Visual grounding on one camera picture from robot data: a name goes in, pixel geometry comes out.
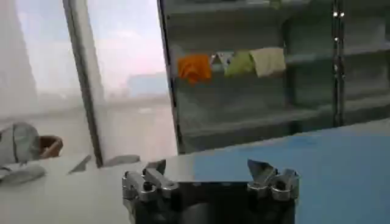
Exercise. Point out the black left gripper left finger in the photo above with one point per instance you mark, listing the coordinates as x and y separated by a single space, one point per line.
158 181

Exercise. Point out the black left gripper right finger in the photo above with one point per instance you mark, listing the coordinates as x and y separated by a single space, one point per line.
271 182

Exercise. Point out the light blue cloth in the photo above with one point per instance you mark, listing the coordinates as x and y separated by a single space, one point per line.
335 182

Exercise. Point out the white steel shelf rack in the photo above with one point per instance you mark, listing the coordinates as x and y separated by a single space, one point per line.
231 97

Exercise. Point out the pale grey computer mouse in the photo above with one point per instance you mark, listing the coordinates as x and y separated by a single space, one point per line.
21 175

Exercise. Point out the glass door shelf cabinet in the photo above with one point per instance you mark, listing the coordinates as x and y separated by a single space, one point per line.
362 76

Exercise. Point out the grey backpack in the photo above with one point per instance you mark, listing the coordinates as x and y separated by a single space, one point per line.
18 143

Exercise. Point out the grey window frame post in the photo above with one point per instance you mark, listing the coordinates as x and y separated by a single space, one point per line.
85 85

